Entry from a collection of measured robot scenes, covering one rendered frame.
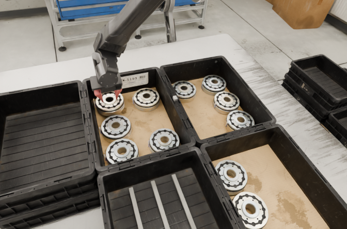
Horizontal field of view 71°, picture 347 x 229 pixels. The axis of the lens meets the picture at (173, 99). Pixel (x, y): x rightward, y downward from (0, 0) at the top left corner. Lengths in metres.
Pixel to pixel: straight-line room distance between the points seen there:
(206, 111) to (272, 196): 0.38
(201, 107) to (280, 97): 0.51
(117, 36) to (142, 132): 0.36
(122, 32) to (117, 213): 0.50
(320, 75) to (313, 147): 0.92
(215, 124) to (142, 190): 0.36
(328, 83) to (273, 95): 0.71
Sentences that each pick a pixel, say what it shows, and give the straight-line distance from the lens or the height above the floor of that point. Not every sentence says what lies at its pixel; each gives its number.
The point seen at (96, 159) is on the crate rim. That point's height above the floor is 0.93.
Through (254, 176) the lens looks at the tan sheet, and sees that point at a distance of 0.86.
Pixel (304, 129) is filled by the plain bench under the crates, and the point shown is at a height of 0.70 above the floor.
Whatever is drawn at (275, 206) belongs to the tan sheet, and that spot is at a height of 0.83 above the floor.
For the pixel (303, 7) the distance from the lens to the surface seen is 3.58.
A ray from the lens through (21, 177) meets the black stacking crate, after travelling 0.90.
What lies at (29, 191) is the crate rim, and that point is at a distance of 0.74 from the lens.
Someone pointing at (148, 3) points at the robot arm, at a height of 1.30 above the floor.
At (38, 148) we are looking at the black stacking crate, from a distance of 0.94.
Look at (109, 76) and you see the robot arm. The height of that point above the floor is 1.08.
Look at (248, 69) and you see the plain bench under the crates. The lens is 1.46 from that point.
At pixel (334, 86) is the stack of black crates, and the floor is 0.49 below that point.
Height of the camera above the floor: 1.55
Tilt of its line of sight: 45 degrees down
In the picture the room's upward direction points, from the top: 5 degrees clockwise
